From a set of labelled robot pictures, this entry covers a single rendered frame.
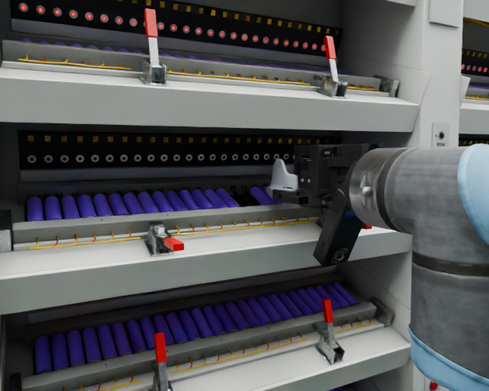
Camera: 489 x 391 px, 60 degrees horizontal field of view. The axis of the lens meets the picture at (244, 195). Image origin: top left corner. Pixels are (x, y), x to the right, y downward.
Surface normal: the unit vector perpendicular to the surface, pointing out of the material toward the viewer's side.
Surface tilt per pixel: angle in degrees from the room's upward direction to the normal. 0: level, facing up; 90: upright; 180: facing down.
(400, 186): 81
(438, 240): 90
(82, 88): 110
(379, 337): 20
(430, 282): 90
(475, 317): 90
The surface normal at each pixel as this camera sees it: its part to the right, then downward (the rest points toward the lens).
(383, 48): -0.89, 0.05
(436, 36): 0.46, 0.07
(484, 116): 0.43, 0.42
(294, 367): 0.15, -0.91
